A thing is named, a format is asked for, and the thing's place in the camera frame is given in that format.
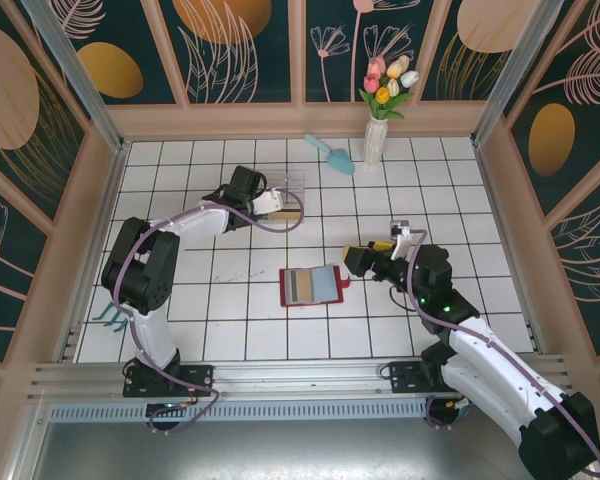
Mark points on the aluminium frame post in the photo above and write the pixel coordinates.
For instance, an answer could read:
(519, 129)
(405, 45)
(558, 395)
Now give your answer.
(515, 70)
(80, 85)

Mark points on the red leather card holder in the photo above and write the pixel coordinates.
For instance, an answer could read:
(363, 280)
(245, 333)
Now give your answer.
(337, 287)

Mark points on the aluminium front rail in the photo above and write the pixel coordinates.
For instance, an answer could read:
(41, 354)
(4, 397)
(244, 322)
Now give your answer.
(300, 372)

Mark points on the grey striped card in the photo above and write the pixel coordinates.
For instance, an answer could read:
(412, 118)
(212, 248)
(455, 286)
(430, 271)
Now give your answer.
(295, 287)

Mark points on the light blue card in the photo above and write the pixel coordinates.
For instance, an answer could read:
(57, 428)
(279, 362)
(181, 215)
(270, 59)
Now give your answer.
(323, 285)

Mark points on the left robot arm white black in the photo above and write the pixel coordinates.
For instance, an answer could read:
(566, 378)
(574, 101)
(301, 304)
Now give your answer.
(140, 265)

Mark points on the artificial tulip bouquet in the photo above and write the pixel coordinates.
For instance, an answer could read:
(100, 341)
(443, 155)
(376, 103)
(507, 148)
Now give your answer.
(387, 87)

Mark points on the light blue plastic trowel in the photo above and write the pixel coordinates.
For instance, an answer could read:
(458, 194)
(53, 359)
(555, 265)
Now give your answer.
(341, 161)

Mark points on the gold magnetic stripe card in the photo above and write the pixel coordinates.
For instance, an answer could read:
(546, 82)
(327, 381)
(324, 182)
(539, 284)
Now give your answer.
(307, 286)
(287, 217)

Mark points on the clear acrylic box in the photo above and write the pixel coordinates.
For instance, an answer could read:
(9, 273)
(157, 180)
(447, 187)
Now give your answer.
(292, 182)

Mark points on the white ribbed vase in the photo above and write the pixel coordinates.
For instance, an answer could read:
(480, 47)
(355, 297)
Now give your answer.
(374, 142)

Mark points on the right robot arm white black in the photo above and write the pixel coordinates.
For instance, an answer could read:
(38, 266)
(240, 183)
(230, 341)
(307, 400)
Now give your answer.
(500, 370)

